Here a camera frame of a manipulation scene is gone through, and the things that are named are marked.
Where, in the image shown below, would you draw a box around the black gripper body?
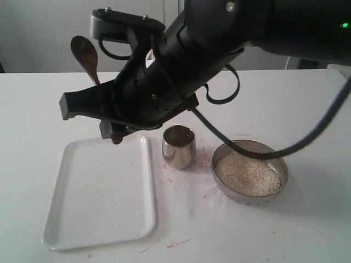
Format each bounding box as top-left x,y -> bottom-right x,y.
105,19 -> 244,132

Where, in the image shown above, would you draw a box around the brown wooden spoon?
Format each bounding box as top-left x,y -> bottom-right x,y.
70,36 -> 122,145

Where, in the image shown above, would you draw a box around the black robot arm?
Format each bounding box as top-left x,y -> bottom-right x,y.
59,1 -> 350,136

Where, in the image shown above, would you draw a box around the steel cup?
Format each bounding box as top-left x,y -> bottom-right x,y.
162,125 -> 196,169

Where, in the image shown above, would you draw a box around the beige grains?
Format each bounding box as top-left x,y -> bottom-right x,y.
215,153 -> 280,196

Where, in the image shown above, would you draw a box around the steel bowl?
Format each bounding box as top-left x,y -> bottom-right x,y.
211,144 -> 288,205

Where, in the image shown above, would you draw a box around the white rectangular plastic tray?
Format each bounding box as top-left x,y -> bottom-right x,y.
42,134 -> 156,251

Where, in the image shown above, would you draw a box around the white cabinet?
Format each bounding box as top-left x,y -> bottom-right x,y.
0,0 -> 321,73

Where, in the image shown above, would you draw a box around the black cable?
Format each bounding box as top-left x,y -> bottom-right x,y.
97,35 -> 351,160

